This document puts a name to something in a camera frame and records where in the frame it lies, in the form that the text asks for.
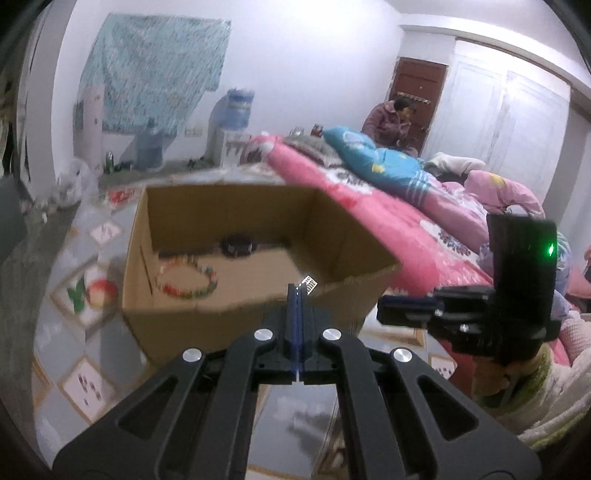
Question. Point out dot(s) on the brown door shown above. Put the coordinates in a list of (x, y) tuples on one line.
[(425, 83)]

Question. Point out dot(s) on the white pillow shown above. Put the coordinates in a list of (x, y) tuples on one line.
[(455, 162)]

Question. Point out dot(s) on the teal floral wall cloth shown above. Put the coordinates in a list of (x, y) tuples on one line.
[(152, 69)]

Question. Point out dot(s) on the white fluffy garment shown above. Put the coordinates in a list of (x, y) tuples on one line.
[(572, 392)]

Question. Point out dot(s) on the blue water jug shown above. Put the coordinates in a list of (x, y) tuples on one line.
[(150, 147), (238, 110)]

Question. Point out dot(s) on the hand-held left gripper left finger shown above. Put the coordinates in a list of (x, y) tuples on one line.
[(292, 323)]

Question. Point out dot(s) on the brown cardboard box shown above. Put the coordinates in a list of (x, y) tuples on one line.
[(184, 332)]

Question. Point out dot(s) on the red floral blanket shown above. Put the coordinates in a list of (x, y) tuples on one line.
[(369, 203)]

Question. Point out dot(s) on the person's right forearm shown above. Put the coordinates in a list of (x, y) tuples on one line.
[(540, 378)]

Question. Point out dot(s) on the white wardrobe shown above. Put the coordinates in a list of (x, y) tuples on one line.
[(508, 115)]

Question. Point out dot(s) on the person's right hand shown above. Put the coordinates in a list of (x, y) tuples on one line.
[(489, 383)]

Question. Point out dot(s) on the green bottle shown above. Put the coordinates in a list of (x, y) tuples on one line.
[(110, 162)]

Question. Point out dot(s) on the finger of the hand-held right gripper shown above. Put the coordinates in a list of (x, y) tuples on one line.
[(411, 301), (406, 314)]

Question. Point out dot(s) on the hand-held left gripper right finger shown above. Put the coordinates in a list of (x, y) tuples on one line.
[(304, 323)]

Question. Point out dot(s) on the purple black smartwatch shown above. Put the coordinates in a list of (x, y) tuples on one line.
[(238, 244)]

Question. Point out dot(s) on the white water dispenser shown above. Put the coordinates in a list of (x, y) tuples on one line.
[(226, 147)]

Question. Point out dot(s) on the clear plastic bag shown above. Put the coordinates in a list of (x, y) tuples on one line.
[(74, 184)]

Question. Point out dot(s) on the blue patterned pillow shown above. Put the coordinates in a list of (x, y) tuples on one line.
[(383, 161)]

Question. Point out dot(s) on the pink quilt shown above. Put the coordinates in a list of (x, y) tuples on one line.
[(498, 189)]

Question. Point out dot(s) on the grey cushion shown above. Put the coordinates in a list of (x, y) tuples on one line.
[(314, 147)]

